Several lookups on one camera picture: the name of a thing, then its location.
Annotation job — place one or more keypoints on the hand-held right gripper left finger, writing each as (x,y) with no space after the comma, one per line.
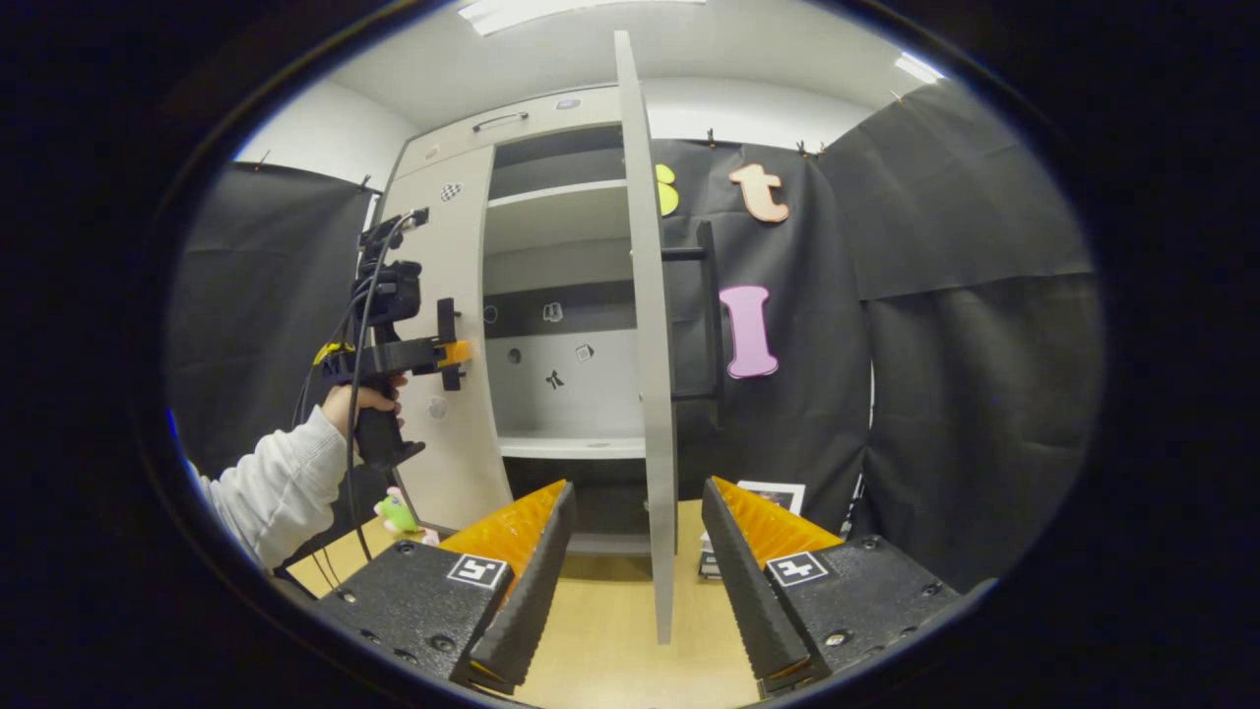
(532,611)

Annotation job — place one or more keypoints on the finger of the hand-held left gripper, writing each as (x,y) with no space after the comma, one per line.
(455,353)

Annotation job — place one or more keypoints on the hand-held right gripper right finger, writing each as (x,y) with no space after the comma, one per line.
(753,611)

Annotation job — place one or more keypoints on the checkered-sticker beige cabinet door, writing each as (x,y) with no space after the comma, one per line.
(463,256)

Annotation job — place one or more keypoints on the beige double-door shoe cabinet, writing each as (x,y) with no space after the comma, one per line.
(561,251)

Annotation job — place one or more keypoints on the beige shoe cabinet door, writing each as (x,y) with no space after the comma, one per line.
(650,345)

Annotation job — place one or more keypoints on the beige cabinet shelf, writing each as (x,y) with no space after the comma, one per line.
(561,192)
(571,446)

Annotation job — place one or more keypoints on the beige cabinet drawer front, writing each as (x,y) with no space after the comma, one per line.
(581,123)

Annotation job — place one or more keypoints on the white picture card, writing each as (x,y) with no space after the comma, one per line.
(778,495)

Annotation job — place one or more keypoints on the pink green plush toy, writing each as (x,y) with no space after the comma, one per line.
(399,514)

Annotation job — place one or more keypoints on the black backdrop cloth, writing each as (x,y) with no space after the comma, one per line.
(965,394)

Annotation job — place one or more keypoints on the small ceiling light panel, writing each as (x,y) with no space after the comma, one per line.
(917,67)

